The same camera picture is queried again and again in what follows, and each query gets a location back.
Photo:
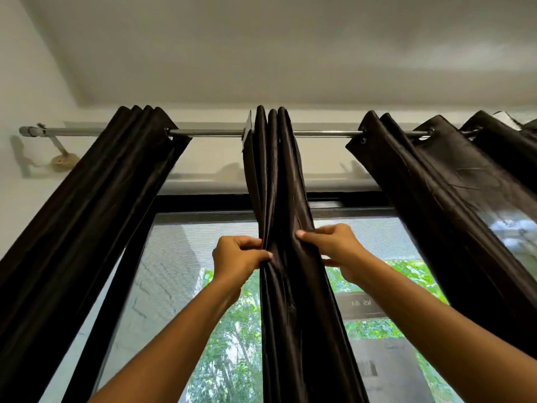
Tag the person's left hand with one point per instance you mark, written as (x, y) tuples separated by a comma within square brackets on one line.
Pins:
[(235, 260)]

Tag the person's right hand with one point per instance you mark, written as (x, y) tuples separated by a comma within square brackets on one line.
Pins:
[(342, 247)]

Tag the dark brown curtain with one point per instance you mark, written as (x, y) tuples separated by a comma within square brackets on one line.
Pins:
[(84, 226), (440, 184), (293, 310)]

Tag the person's left forearm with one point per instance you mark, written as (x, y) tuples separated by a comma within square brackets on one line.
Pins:
[(168, 352)]

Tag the person's right forearm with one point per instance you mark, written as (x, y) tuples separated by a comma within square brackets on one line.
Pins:
[(440, 323)]

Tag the green trees outside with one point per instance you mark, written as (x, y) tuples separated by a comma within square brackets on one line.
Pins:
[(226, 352)]

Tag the silver metal curtain rod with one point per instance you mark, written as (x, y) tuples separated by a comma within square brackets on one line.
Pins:
[(209, 132)]

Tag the paper notices on window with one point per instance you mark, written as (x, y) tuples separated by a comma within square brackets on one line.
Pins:
[(377, 373)]

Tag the brass rod wall bracket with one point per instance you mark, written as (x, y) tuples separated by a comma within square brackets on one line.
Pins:
[(65, 161)]

